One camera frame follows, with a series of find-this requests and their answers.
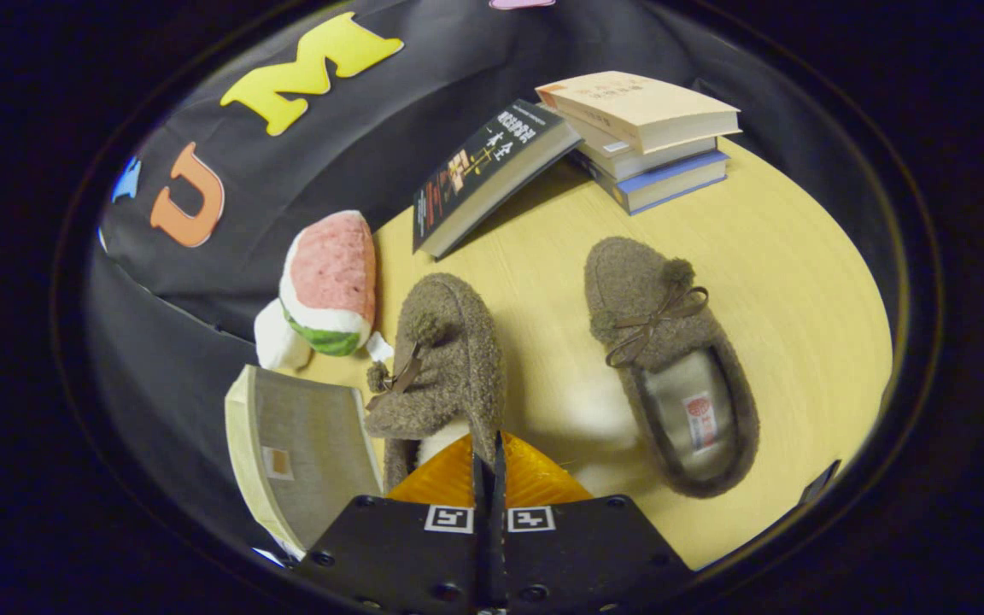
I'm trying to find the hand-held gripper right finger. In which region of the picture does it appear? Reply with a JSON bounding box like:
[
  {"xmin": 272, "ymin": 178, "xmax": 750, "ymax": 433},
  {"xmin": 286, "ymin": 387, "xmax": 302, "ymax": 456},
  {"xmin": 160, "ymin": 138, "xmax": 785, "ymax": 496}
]
[{"xmin": 490, "ymin": 431, "xmax": 694, "ymax": 614}]

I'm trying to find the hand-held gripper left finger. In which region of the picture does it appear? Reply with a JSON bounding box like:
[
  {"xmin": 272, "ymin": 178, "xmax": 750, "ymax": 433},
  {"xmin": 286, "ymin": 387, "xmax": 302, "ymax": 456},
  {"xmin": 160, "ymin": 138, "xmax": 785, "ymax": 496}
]
[{"xmin": 291, "ymin": 434, "xmax": 493, "ymax": 614}]

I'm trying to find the grey storage box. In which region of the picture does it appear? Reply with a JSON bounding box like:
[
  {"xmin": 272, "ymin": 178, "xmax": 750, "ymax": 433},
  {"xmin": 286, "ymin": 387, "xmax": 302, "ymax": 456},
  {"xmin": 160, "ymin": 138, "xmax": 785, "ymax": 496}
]
[{"xmin": 225, "ymin": 365, "xmax": 386, "ymax": 560}]

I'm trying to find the brown fuzzy shoe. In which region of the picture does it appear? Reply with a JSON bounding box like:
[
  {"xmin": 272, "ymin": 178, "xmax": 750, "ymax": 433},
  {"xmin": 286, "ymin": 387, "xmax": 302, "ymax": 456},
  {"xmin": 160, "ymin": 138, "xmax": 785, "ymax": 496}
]
[
  {"xmin": 584, "ymin": 237, "xmax": 761, "ymax": 500},
  {"xmin": 362, "ymin": 272, "xmax": 507, "ymax": 496}
]

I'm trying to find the white plush toy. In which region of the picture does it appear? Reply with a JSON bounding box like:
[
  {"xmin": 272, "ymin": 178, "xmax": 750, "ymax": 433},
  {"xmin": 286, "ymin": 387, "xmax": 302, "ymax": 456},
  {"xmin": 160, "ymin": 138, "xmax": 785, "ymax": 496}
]
[{"xmin": 253, "ymin": 299, "xmax": 301, "ymax": 372}]

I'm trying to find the watermelon slice plush toy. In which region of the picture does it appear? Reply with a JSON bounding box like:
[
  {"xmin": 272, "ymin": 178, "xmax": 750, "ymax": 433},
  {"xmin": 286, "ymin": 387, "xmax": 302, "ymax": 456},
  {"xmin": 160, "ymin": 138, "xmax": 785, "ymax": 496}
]
[{"xmin": 278, "ymin": 210, "xmax": 395, "ymax": 364}]

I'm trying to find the blue cover book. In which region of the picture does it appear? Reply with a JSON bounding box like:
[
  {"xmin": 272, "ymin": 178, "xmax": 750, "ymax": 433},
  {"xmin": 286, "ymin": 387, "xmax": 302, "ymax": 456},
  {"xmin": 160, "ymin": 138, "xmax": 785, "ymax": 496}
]
[{"xmin": 573, "ymin": 149, "xmax": 730, "ymax": 215}]

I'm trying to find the black cover book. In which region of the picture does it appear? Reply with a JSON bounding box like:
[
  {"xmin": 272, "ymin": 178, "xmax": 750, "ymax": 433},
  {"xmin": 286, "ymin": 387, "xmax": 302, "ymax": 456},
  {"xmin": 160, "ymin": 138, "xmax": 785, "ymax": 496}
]
[{"xmin": 412, "ymin": 99, "xmax": 583, "ymax": 260}]

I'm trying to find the white cover book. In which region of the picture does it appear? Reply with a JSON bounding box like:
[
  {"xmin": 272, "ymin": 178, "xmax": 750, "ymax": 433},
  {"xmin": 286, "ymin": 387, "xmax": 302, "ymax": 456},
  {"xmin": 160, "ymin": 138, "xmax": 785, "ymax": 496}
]
[{"xmin": 565, "ymin": 115, "xmax": 719, "ymax": 182}]

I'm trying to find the beige cover book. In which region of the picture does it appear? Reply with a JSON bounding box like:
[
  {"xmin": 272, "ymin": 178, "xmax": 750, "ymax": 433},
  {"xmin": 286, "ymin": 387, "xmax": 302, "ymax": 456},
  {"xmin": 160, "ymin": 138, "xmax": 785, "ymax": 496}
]
[{"xmin": 535, "ymin": 71, "xmax": 742, "ymax": 155}]

